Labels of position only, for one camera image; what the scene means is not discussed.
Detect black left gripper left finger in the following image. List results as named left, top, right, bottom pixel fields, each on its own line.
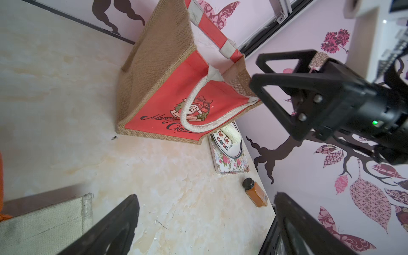
left=60, top=194, right=140, bottom=255

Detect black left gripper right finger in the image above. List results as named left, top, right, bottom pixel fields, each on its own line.
left=274, top=192, right=356, bottom=255

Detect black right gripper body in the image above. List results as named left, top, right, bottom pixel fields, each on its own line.
left=299, top=58, right=408, bottom=150

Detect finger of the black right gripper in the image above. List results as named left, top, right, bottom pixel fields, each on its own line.
left=256, top=50, right=329, bottom=74
left=249, top=73, right=312, bottom=141

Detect canvas tote bag orange handles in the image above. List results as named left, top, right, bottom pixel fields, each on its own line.
left=1, top=159, right=94, bottom=255

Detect red Christmas jute bag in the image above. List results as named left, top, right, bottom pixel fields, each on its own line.
left=116, top=1, right=261, bottom=145

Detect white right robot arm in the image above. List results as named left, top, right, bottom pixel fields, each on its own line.
left=249, top=50, right=408, bottom=165

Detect orange spice bottle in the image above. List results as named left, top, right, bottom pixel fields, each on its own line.
left=242, top=177, right=268, bottom=207

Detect white plate with pattern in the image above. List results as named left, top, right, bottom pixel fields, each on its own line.
left=211, top=130, right=243, bottom=159

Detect floral placemat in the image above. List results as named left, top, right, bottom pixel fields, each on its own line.
left=209, top=135, right=250, bottom=174

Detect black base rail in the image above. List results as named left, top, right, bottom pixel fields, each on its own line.
left=258, top=217, right=286, bottom=255

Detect black vertical frame post right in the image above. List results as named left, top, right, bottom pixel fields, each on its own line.
left=239, top=0, right=315, bottom=57

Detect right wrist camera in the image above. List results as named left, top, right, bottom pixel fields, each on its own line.
left=343, top=0, right=408, bottom=82

